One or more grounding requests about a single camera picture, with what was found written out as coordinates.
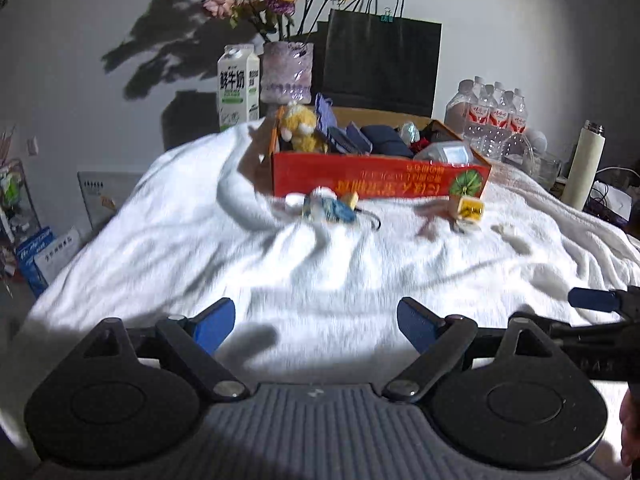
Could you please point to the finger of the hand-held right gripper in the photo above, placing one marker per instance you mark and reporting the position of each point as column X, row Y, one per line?
column 600, row 334
column 595, row 300

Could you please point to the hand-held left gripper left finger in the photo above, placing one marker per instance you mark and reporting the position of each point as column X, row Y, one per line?
column 216, row 321

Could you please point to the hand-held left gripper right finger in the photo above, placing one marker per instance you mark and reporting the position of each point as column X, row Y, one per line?
column 415, row 322

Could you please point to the red cardboard box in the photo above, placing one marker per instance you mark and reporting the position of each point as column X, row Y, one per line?
column 380, row 177

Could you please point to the navy case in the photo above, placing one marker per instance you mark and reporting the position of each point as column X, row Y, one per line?
column 385, row 141

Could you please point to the yellow and white plush toy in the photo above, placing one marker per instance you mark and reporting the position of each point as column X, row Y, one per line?
column 300, row 127

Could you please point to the person's right hand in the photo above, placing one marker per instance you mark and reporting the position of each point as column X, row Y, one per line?
column 631, row 425

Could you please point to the white fluffy blanket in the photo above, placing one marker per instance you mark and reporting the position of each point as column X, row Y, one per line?
column 200, row 240

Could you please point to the yellow cube toy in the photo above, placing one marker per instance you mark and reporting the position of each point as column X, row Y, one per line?
column 467, row 210

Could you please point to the white thermos bottle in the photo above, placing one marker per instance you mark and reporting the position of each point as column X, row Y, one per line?
column 584, row 170

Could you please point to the clear glass cup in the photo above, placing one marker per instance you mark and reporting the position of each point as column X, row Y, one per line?
column 550, row 172

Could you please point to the round metal tin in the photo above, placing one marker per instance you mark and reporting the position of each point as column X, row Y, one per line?
column 294, row 201

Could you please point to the grey booklet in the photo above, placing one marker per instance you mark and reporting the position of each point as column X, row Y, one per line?
column 107, row 195

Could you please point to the white booklet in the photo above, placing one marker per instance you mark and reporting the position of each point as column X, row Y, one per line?
column 62, row 255

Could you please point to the white round object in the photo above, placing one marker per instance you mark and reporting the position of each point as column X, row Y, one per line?
column 535, row 141

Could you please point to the clear plastic container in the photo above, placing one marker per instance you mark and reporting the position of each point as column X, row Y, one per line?
column 445, row 152

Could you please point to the dark red cloth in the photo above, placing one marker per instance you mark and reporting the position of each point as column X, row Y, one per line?
column 424, row 142

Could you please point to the dark blue pouch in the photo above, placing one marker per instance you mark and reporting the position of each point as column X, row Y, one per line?
column 350, row 141

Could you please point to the blue packet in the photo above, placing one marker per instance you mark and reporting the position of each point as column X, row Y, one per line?
column 32, row 260

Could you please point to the pack of water bottles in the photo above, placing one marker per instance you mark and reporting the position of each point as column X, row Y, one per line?
column 487, row 112

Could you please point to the white milk carton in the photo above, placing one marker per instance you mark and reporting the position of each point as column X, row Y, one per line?
column 237, row 90

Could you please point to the black paper bag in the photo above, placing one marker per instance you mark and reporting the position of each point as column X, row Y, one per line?
column 382, row 65

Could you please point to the green binder clip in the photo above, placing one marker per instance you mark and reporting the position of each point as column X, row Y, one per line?
column 387, row 15

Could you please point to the wall outlet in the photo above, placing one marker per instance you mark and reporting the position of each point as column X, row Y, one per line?
column 33, row 146

